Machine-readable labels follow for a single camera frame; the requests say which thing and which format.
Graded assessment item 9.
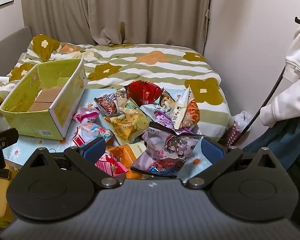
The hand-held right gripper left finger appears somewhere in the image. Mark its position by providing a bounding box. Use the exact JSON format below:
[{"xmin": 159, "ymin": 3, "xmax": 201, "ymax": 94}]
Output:
[{"xmin": 22, "ymin": 137, "xmax": 120, "ymax": 188}]

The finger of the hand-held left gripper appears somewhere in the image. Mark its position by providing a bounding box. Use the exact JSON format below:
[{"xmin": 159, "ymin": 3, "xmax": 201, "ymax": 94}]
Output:
[{"xmin": 0, "ymin": 127, "xmax": 19, "ymax": 153}]

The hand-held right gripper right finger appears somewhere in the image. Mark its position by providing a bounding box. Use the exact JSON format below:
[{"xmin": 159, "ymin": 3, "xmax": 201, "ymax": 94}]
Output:
[{"xmin": 184, "ymin": 137, "xmax": 282, "ymax": 189}]

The white red teal packet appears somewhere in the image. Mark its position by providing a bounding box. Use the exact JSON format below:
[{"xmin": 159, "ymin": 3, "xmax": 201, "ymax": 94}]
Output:
[{"xmin": 72, "ymin": 124, "xmax": 113, "ymax": 148}]

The pink striped snack packet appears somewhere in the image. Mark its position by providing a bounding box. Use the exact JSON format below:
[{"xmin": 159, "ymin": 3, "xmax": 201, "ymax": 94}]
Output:
[{"xmin": 95, "ymin": 152, "xmax": 129, "ymax": 177}]

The dark brown snack packet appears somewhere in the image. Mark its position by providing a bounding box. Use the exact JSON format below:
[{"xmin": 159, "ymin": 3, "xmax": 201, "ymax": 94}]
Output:
[{"xmin": 94, "ymin": 92, "xmax": 123, "ymax": 117}]

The large purple cartoon packet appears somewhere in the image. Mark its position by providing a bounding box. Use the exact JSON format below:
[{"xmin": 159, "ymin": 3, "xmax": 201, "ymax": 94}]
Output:
[{"xmin": 131, "ymin": 132, "xmax": 205, "ymax": 176}]

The green cardboard box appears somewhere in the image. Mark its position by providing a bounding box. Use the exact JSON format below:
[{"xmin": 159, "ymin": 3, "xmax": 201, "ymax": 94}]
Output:
[{"xmin": 0, "ymin": 58, "xmax": 87, "ymax": 140}]

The blue daisy tablecloth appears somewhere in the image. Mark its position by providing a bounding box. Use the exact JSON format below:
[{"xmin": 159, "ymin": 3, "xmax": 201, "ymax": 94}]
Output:
[{"xmin": 1, "ymin": 87, "xmax": 225, "ymax": 180}]

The maroon patterned bag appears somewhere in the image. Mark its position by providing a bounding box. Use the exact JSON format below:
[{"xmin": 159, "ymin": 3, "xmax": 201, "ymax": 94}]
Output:
[{"xmin": 224, "ymin": 126, "xmax": 241, "ymax": 147}]

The clear pink bread packet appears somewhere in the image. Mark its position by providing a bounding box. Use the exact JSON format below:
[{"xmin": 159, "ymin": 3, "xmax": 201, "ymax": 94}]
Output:
[{"xmin": 72, "ymin": 106, "xmax": 100, "ymax": 124}]

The yellow smiley snack packet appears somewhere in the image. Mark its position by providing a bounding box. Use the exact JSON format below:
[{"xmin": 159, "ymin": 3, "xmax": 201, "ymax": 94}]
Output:
[{"xmin": 102, "ymin": 114, "xmax": 150, "ymax": 145}]

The white plastic bag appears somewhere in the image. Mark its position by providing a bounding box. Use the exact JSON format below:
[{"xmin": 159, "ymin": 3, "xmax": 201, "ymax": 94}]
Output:
[{"xmin": 234, "ymin": 111, "xmax": 253, "ymax": 133}]

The white orange snack packet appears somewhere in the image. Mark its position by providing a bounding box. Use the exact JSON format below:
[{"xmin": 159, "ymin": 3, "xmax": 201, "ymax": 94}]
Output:
[{"xmin": 169, "ymin": 86, "xmax": 201, "ymax": 131}]

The yellow cloth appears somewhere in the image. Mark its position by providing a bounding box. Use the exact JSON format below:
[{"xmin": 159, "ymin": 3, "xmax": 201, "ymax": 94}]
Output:
[{"xmin": 0, "ymin": 166, "xmax": 18, "ymax": 228}]

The pale green chip packet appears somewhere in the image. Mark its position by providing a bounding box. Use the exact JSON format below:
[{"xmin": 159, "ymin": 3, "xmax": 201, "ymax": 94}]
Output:
[{"xmin": 116, "ymin": 97, "xmax": 150, "ymax": 120}]

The small purple snack packet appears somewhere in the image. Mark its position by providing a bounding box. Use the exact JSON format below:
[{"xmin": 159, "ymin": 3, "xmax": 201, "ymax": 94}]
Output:
[{"xmin": 142, "ymin": 104, "xmax": 176, "ymax": 131}]

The dark teal garment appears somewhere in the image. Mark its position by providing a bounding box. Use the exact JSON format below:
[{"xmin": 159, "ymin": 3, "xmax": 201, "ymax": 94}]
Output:
[{"xmin": 242, "ymin": 115, "xmax": 300, "ymax": 173}]

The red snack packet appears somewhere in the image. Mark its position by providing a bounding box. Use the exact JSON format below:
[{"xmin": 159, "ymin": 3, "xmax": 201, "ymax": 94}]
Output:
[{"xmin": 124, "ymin": 80, "xmax": 163, "ymax": 107}]

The grey headboard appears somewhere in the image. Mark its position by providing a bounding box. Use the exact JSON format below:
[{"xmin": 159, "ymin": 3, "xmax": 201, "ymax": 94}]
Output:
[{"xmin": 0, "ymin": 26, "xmax": 32, "ymax": 85}]

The floral striped blanket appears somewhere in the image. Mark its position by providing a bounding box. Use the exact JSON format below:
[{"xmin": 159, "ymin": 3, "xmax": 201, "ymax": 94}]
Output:
[{"xmin": 0, "ymin": 34, "xmax": 232, "ymax": 140}]

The beige curtain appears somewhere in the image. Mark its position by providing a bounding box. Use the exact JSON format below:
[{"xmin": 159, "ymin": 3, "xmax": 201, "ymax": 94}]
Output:
[{"xmin": 20, "ymin": 0, "xmax": 213, "ymax": 51}]

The black cable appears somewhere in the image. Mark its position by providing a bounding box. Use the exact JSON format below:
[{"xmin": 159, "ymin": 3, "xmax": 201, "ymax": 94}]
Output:
[{"xmin": 236, "ymin": 64, "xmax": 287, "ymax": 146}]

